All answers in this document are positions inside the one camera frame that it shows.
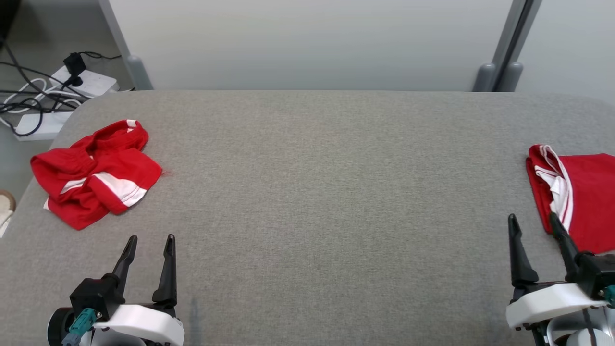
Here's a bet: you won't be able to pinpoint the red Bulls basketball jersey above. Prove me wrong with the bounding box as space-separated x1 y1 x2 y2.
525 144 615 255

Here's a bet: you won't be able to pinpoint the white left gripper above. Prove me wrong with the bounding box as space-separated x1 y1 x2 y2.
93 234 186 346

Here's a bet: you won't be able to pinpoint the black floor cable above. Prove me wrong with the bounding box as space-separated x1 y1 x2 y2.
0 94 63 137

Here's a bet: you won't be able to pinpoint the white floor cable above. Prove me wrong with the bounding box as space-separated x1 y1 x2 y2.
0 78 83 114

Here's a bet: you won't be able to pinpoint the red shorts with white band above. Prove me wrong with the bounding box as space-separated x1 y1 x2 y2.
30 119 165 231

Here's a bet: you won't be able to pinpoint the white partition panel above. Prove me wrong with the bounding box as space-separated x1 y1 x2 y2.
517 0 615 104
108 0 515 92

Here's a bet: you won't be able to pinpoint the grey partition post with foot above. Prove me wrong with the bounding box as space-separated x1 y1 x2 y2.
472 0 529 92
98 0 154 91
497 0 543 92

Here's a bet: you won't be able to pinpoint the black power adapter with cable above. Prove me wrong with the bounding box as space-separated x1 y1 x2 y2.
63 50 122 76

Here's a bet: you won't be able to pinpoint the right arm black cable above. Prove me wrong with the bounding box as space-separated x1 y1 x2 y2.
582 285 615 346

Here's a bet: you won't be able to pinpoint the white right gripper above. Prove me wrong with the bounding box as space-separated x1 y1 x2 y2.
505 211 608 332

